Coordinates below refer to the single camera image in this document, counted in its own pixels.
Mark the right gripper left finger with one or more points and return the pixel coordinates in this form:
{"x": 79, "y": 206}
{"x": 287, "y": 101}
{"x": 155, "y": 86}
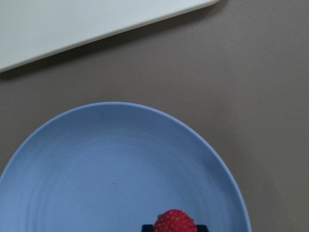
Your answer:
{"x": 147, "y": 228}

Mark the red strawberry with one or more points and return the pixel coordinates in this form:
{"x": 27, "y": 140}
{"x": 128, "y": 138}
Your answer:
{"x": 174, "y": 220}

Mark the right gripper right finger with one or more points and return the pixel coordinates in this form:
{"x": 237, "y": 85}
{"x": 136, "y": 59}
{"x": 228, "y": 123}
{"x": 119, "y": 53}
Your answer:
{"x": 202, "y": 228}

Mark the cream rabbit tray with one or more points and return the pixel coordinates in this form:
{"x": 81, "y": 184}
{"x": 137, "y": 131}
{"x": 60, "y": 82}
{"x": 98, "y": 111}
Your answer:
{"x": 34, "y": 29}

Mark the blue plastic plate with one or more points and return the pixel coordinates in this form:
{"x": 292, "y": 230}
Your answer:
{"x": 113, "y": 167}

